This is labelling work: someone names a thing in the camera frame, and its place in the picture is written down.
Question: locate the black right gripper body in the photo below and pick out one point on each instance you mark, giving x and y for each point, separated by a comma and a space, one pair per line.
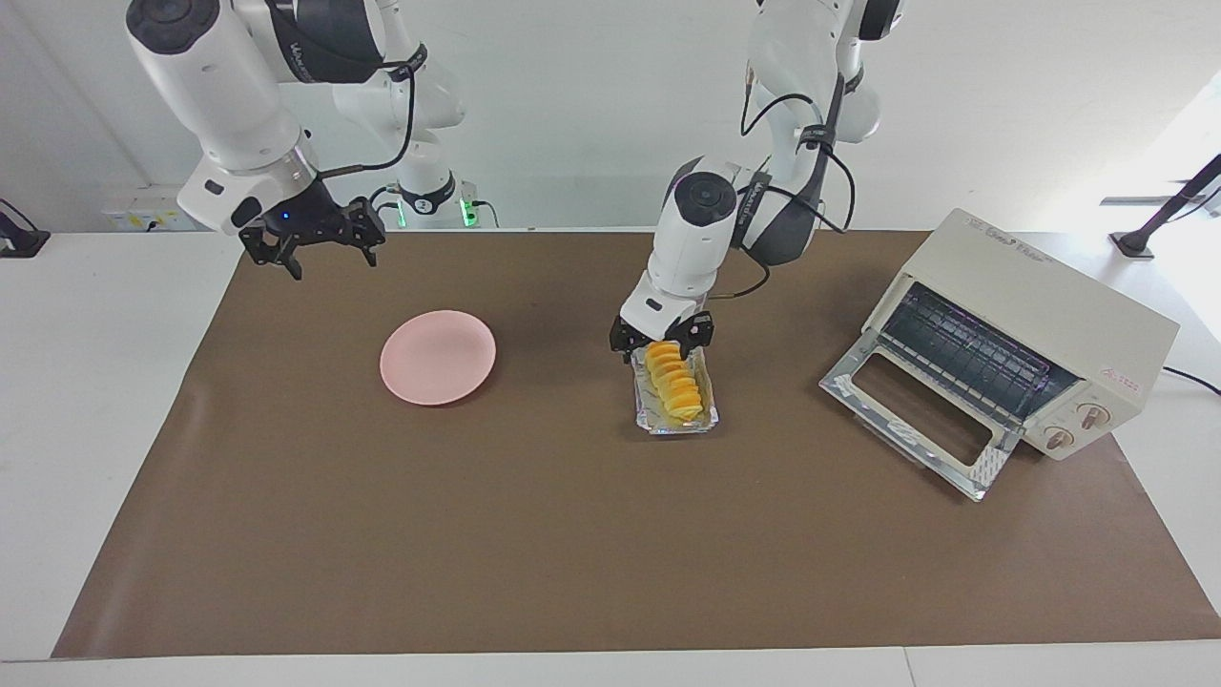
305, 221

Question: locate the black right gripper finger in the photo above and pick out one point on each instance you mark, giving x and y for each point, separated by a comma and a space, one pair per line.
293, 264
370, 254

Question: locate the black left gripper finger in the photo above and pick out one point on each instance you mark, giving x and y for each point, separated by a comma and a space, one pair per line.
623, 352
699, 346

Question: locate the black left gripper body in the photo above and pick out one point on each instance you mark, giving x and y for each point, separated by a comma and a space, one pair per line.
630, 334

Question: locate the sliced yellow bread loaf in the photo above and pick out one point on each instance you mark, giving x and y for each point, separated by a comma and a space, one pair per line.
675, 386

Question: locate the aluminium foil tray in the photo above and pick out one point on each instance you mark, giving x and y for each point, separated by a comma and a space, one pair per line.
644, 410

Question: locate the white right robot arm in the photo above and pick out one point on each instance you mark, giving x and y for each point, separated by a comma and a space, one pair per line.
219, 76

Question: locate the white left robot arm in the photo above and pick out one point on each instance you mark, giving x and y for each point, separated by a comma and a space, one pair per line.
701, 229

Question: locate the glass oven door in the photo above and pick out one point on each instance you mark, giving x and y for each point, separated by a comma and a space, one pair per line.
858, 367

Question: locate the cream toaster oven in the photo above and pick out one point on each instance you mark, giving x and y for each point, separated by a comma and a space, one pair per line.
1059, 305

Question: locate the round oven knob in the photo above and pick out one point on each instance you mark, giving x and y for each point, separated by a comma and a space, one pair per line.
1057, 439
1094, 415

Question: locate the pink round plate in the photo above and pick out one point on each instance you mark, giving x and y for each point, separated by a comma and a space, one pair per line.
437, 358

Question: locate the brown table mat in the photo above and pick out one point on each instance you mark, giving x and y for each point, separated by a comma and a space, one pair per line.
572, 534

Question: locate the white wall socket box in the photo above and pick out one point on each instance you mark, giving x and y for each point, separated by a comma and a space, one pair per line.
134, 218

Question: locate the black clamp mount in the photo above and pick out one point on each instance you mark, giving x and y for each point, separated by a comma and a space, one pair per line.
19, 240

